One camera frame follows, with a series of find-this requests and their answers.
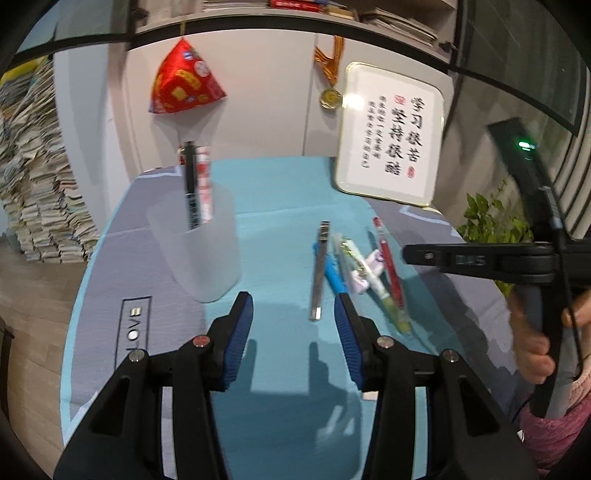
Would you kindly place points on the tall stack of papers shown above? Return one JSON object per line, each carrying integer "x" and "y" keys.
{"x": 37, "y": 175}

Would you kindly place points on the gold medal with striped ribbon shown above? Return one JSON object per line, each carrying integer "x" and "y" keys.
{"x": 331, "y": 97}

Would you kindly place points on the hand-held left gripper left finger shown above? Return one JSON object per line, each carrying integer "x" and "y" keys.
{"x": 240, "y": 332}

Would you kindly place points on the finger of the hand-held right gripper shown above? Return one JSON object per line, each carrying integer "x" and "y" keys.
{"x": 461, "y": 261}

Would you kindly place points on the translucent plastic pen cup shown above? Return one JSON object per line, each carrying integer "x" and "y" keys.
{"x": 203, "y": 263}

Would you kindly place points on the person's right hand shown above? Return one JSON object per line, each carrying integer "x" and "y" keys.
{"x": 528, "y": 341}

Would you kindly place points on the teal cloth mat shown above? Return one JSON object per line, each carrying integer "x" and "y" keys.
{"x": 277, "y": 207}

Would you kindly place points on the red hanging ornament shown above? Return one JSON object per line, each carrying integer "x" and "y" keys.
{"x": 184, "y": 78}

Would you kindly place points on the grey printed tablecloth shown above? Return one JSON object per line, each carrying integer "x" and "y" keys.
{"x": 106, "y": 295}

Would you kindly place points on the yellow plastic item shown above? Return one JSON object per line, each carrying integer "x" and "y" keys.
{"x": 21, "y": 71}

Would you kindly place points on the black pen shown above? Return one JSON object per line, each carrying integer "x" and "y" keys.
{"x": 189, "y": 184}

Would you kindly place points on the person's right forearm pink sleeve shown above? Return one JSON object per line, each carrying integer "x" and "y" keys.
{"x": 554, "y": 438}

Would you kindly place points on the framed calligraphy picture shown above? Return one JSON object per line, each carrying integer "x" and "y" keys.
{"x": 388, "y": 134}

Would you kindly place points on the purple white eraser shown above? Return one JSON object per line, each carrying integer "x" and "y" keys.
{"x": 364, "y": 277}

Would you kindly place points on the yellow white highlighter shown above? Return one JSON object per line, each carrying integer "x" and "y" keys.
{"x": 348, "y": 251}

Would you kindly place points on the white wall shelf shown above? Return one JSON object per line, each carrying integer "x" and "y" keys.
{"x": 286, "y": 23}

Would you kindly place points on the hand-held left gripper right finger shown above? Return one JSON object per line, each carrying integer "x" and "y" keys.
{"x": 348, "y": 337}

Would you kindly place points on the red white patterned pen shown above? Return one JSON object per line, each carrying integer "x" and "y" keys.
{"x": 204, "y": 175}

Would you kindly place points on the blue pen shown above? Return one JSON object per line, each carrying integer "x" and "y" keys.
{"x": 333, "y": 277}

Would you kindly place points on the green potted plant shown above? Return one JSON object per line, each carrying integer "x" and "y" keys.
{"x": 489, "y": 221}

